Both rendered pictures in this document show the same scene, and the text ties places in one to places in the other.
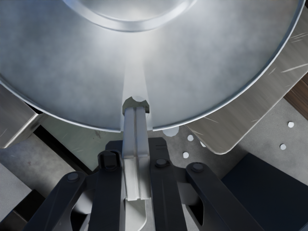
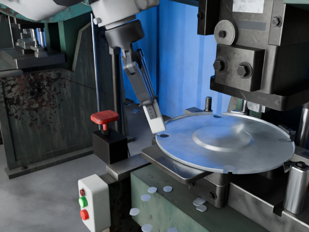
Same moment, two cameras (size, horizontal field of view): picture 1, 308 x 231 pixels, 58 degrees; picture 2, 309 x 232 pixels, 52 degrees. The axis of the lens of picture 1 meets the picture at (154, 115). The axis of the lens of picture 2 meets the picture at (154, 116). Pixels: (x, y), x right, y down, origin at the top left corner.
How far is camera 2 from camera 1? 0.64 m
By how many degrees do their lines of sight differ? 71
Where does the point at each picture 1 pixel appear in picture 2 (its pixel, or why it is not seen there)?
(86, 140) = (146, 171)
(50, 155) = (142, 163)
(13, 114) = not seen: hidden behind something
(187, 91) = (168, 144)
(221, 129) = (151, 150)
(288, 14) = (198, 166)
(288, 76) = (171, 166)
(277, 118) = not seen: outside the picture
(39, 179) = (132, 159)
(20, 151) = not seen: hidden behind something
